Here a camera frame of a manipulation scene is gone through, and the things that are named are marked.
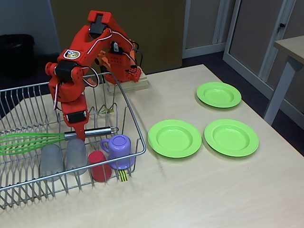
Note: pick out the yellow green twist tie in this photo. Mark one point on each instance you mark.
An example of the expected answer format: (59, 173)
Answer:
(108, 111)

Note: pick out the black trash bin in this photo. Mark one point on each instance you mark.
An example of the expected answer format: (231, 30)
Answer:
(16, 54)

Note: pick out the wooden base block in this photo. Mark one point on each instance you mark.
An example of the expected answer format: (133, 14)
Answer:
(142, 83)

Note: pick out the red robot arm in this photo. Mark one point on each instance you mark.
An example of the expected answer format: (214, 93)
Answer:
(80, 42)

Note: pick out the green plastic plate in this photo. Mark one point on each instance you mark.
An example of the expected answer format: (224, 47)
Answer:
(174, 139)
(231, 137)
(218, 95)

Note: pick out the black cabinet lock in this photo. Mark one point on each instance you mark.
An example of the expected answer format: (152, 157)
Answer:
(281, 26)

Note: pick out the red plastic cup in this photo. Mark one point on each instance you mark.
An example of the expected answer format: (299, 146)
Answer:
(99, 168)

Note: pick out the purple plastic mug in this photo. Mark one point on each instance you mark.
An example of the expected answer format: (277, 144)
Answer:
(120, 147)

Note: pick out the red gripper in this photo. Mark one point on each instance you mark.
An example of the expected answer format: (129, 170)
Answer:
(76, 117)

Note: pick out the yellow black striped tape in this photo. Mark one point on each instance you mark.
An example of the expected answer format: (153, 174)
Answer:
(123, 176)

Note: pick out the beige side table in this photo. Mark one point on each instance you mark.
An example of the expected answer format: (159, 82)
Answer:
(292, 45)

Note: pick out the brown partition board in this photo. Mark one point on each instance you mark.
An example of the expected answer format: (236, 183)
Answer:
(161, 28)

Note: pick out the grey translucent plastic cup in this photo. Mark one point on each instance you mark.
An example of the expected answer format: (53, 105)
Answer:
(76, 156)
(51, 161)

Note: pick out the orange table clamp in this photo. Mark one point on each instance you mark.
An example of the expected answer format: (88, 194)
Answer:
(103, 59)

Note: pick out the grey cabinet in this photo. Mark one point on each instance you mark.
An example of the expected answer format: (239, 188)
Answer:
(251, 28)

